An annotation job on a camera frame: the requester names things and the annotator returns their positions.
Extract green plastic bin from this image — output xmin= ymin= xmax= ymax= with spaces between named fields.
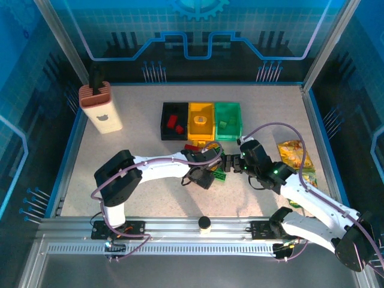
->
xmin=214 ymin=102 xmax=243 ymax=142

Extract yellow plastic bin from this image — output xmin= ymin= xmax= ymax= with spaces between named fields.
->
xmin=187 ymin=102 xmax=217 ymax=142

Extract yellow snack bag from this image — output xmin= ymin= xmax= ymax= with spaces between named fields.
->
xmin=276 ymin=140 xmax=319 ymax=189

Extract black plastic bin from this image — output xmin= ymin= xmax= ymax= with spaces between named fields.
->
xmin=160 ymin=102 xmax=190 ymax=142

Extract black capped cream jar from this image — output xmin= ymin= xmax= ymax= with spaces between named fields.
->
xmin=197 ymin=215 xmax=212 ymax=233

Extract green snack bag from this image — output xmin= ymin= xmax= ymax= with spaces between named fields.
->
xmin=287 ymin=196 xmax=305 ymax=210

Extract blue circuit pattern backdrop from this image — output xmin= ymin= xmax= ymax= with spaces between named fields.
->
xmin=49 ymin=0 xmax=343 ymax=83

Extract aluminium front rail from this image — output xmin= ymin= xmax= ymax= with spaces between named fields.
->
xmin=37 ymin=216 xmax=361 ymax=241

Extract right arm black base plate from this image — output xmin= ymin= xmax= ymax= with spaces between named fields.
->
xmin=250 ymin=220 xmax=306 ymax=241

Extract aluminium side rail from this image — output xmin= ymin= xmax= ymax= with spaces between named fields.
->
xmin=299 ymin=85 xmax=346 ymax=217

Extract slotted cable duct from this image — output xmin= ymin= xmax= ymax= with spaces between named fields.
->
xmin=47 ymin=243 xmax=278 ymax=255

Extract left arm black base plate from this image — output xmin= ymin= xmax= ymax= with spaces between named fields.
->
xmin=91 ymin=220 xmax=148 ymax=241

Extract black utensil handle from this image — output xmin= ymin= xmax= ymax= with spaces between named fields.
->
xmin=89 ymin=64 xmax=106 ymax=96

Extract aluminium enclosure post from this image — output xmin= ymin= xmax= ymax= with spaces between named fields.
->
xmin=302 ymin=0 xmax=361 ymax=92
xmin=32 ymin=0 xmax=89 ymax=86

